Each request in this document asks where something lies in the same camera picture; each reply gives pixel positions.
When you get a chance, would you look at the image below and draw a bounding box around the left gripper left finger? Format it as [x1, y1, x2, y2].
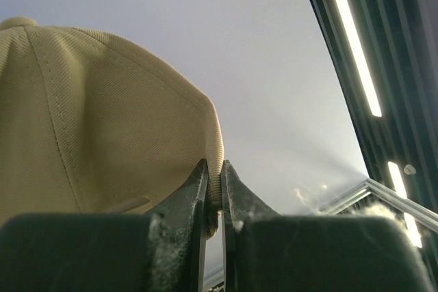
[1, 160, 209, 291]

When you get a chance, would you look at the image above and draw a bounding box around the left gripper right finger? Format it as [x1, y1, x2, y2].
[221, 161, 434, 291]

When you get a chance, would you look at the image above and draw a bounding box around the ceiling light strip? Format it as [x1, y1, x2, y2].
[387, 161, 424, 249]
[335, 0, 383, 118]

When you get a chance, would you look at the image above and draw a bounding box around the right aluminium corner post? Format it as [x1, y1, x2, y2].
[319, 178, 437, 230]

